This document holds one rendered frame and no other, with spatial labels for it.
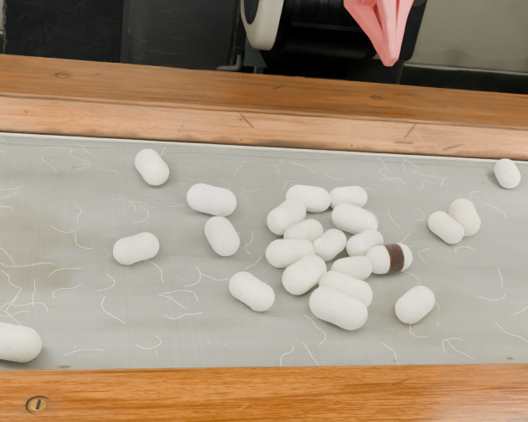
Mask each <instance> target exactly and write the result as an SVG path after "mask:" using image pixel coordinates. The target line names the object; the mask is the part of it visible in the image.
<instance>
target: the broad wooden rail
mask: <svg viewBox="0 0 528 422"><path fill-rule="evenodd" d="M0 132H1V133H17V134H32V135H47V136H77V137H93V138H108V139H124V140H139V141H155V142H185V143H200V144H215V145H231V146H246V147H276V148H292V149H307V150H323V151H338V152H368V153H384V154H399V155H414V156H429V157H460V158H475V159H490V160H501V159H510V160H511V161H522V162H528V95H521V94H510V93H499V92H488V91H477V90H455V89H444V88H433V87H422V86H411V85H391V84H380V83H369V82H358V81H347V80H326V79H314V78H303V77H292V76H281V75H260V74H249V73H238V72H227V71H217V70H205V69H181V68H173V67H163V66H151V65H140V64H119V63H108V62H97V61H86V60H76V59H55V58H44V57H33V56H22V55H11V54H0Z"/></svg>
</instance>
